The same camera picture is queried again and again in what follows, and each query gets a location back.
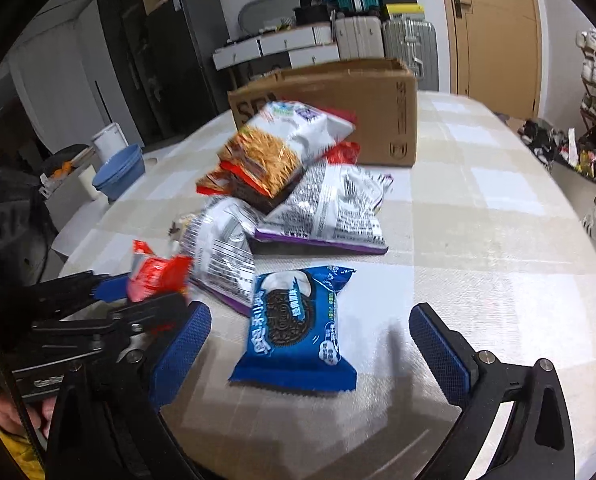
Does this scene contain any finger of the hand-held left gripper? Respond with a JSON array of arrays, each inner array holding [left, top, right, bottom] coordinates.
[[32, 291, 190, 347], [24, 270, 132, 322]]

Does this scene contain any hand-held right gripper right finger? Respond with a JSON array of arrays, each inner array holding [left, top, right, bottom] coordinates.
[[409, 302, 576, 480]]

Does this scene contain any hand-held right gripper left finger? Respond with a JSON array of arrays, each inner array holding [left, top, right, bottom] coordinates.
[[45, 301, 214, 480]]

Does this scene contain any red white snack packet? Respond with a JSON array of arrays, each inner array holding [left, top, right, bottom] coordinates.
[[127, 240, 194, 303]]

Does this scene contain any silver purple snack packet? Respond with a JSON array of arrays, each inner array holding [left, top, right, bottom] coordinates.
[[180, 197, 266, 317], [254, 162, 395, 256]]

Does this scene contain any blue cookie packet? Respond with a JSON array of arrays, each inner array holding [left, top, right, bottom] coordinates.
[[228, 265, 359, 397]]

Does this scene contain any brown cardboard box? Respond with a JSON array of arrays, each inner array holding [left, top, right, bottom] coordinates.
[[227, 58, 419, 167]]

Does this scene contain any person's yellow-sleeved left forearm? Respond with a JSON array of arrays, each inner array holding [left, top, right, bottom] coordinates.
[[0, 427, 47, 480]]

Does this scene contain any person's left hand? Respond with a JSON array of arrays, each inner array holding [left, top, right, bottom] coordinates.
[[0, 392, 55, 434]]

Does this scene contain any pot with glass lid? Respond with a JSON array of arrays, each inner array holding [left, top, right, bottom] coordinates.
[[40, 145, 94, 191]]

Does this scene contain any white round container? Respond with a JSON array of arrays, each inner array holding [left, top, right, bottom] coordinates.
[[92, 123, 126, 161]]

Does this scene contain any white side counter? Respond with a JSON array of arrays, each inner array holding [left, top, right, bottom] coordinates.
[[85, 125, 219, 206]]

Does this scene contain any white curtain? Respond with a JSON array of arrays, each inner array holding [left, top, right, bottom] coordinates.
[[8, 0, 124, 146]]

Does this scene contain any tall dark cabinet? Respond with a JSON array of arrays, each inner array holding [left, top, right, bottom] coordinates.
[[97, 0, 179, 146]]

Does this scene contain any dark grey refrigerator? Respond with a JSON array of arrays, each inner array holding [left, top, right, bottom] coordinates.
[[145, 0, 231, 143]]

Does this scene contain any pile of dark shoes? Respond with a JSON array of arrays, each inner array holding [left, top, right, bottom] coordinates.
[[518, 119, 579, 167]]

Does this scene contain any silver suitcase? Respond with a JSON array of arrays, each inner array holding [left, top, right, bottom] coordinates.
[[382, 19, 439, 92]]

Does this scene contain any white drawer desk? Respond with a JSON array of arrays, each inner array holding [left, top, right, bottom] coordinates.
[[213, 25, 341, 71]]

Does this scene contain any grey oval mirror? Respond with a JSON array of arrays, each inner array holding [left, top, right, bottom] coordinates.
[[239, 0, 304, 36]]

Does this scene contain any wooden door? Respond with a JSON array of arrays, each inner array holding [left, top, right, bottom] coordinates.
[[435, 0, 546, 118]]

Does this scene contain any beige suitcase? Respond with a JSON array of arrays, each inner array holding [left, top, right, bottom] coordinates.
[[334, 14, 385, 61]]

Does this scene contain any black bag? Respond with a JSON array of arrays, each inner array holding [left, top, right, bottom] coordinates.
[[294, 5, 335, 26]]

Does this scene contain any yellow black shoe box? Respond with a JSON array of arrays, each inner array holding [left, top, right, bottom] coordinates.
[[385, 4, 425, 22]]

